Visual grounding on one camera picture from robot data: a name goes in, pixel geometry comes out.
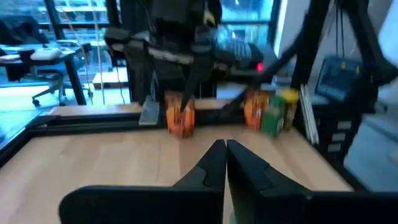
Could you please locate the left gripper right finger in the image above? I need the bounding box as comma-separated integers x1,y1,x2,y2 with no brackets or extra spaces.
226,139,398,224

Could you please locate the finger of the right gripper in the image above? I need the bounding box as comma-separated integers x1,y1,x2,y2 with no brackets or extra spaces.
126,49,156,105
180,57,215,112

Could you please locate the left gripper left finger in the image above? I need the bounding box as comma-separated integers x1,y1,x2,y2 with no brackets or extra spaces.
58,139,226,224

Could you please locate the orange taco mix packet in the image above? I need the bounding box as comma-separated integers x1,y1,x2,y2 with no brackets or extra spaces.
165,91,197,140
243,89,270,131

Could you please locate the green seasoning packet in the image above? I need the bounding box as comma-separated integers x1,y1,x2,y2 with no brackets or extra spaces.
260,95,287,138

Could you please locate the silver mounting plate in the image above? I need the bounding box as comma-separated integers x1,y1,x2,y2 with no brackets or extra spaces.
138,96,161,126

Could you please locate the black office desk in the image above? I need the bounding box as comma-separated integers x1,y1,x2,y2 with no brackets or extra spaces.
0,43,94,106

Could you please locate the white desktop device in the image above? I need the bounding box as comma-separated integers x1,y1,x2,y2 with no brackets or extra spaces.
30,47,62,62

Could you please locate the dark computer monitor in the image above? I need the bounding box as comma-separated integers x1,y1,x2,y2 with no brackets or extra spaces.
315,55,365,104

